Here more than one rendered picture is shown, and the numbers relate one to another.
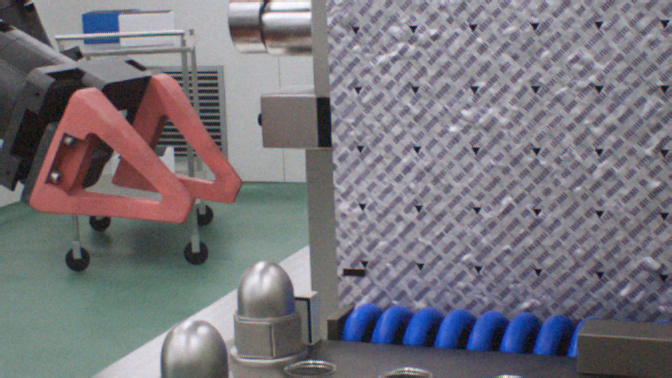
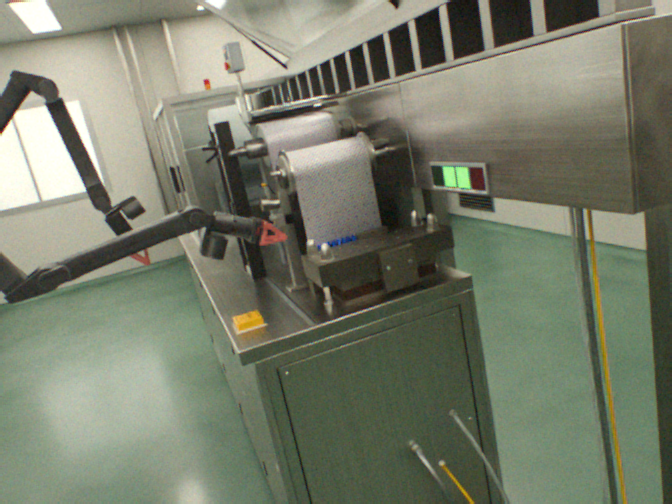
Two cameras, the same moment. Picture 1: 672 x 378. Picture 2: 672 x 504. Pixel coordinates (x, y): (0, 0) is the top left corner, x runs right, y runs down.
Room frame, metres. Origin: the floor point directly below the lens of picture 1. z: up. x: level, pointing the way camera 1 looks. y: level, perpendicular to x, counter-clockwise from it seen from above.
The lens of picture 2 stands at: (-0.64, 0.90, 1.40)
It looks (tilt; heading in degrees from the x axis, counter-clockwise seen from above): 14 degrees down; 322
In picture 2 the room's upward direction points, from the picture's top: 12 degrees counter-clockwise
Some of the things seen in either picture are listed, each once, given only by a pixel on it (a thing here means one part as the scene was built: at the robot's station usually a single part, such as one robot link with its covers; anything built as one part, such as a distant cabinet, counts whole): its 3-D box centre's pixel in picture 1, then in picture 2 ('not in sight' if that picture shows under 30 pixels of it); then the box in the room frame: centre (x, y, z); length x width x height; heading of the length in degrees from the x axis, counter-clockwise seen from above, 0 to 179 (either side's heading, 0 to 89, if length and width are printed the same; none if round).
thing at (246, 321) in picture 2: not in sight; (248, 320); (0.63, 0.25, 0.91); 0.07 x 0.07 x 0.02; 69
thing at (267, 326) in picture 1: (266, 308); (311, 247); (0.58, 0.03, 1.05); 0.04 x 0.04 x 0.04
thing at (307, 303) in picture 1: (293, 317); not in sight; (0.60, 0.02, 1.04); 0.02 x 0.01 x 0.02; 69
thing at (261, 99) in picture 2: not in sight; (253, 102); (1.33, -0.38, 1.50); 0.14 x 0.14 x 0.06
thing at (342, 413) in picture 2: not in sight; (285, 329); (1.56, -0.40, 0.43); 2.52 x 0.64 x 0.86; 159
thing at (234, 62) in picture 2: not in sight; (231, 58); (1.20, -0.24, 1.66); 0.07 x 0.07 x 0.10; 75
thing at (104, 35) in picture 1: (137, 131); not in sight; (5.48, 0.82, 0.51); 0.91 x 0.58 x 1.02; 3
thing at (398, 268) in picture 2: not in sight; (398, 268); (0.38, -0.09, 0.96); 0.10 x 0.03 x 0.11; 69
